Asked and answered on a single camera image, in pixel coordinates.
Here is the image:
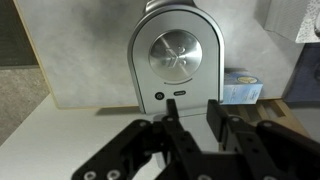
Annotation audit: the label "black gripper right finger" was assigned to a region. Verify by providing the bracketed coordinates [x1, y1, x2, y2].
[206, 98, 320, 180]

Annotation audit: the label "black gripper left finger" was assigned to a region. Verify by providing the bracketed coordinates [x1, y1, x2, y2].
[70, 98, 205, 180]

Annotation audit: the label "grey single-serve coffee maker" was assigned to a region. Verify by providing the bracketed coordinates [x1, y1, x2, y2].
[126, 0, 225, 116]

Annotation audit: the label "light wooden board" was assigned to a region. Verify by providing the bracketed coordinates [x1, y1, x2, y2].
[219, 98, 312, 143]

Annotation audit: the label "light blue carton box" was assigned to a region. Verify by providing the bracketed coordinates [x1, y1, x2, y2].
[222, 68, 265, 105]

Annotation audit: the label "dark blue placemat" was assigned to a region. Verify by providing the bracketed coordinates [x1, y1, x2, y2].
[283, 43, 320, 103]

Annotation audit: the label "white tissue box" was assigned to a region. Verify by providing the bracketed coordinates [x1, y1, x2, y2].
[254, 0, 320, 45]

